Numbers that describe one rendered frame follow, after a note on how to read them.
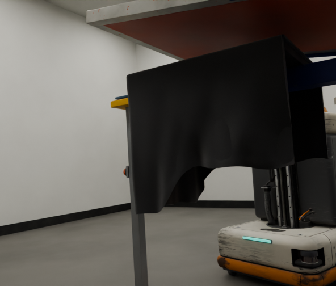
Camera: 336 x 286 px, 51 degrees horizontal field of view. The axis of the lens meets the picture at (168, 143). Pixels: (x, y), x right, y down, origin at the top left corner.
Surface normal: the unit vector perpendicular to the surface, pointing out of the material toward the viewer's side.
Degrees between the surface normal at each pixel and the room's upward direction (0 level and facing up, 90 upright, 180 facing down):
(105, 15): 90
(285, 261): 90
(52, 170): 90
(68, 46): 90
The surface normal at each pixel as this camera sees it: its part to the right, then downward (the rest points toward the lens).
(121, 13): -0.56, -0.02
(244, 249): -0.78, 0.00
